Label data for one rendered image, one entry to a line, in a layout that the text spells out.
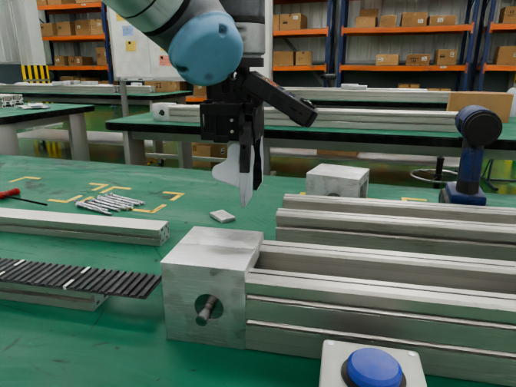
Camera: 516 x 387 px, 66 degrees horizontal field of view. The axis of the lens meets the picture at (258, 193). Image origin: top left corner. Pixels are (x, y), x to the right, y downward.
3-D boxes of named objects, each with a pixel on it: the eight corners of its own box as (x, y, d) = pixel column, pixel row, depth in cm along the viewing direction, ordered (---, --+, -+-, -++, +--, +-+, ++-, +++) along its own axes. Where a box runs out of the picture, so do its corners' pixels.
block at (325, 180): (299, 223, 76) (301, 176, 73) (319, 206, 86) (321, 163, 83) (352, 233, 72) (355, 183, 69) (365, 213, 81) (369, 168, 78)
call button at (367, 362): (345, 399, 29) (347, 377, 28) (345, 362, 33) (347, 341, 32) (403, 408, 28) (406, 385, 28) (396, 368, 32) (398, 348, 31)
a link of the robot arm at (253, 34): (269, 27, 58) (258, 21, 50) (269, 60, 59) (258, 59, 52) (220, 28, 60) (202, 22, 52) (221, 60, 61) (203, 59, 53)
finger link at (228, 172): (213, 204, 60) (217, 143, 60) (252, 207, 59) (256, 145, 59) (206, 204, 57) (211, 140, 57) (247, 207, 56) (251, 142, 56)
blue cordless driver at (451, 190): (441, 232, 72) (460, 110, 65) (434, 200, 90) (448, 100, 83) (488, 238, 70) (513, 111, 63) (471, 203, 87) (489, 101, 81)
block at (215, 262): (157, 354, 41) (149, 272, 39) (197, 291, 53) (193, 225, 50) (239, 366, 40) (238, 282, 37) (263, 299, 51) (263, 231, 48)
